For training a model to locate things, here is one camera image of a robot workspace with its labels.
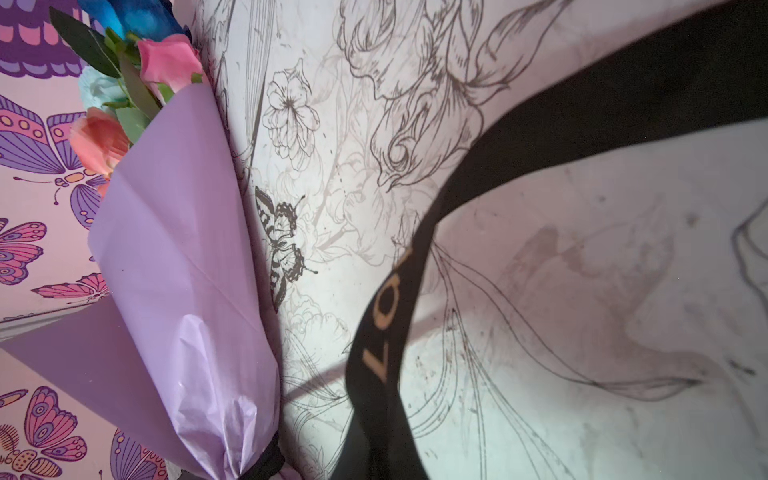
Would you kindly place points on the pink purple wrapping paper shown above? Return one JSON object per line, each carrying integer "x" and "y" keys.
{"x": 176, "y": 355}

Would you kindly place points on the pink fake rose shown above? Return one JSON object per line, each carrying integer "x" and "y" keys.
{"x": 100, "y": 142}

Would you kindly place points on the blue fake flower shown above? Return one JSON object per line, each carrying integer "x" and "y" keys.
{"x": 147, "y": 19}

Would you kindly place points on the black ribbon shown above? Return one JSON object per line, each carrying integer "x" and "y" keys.
{"x": 586, "y": 298}

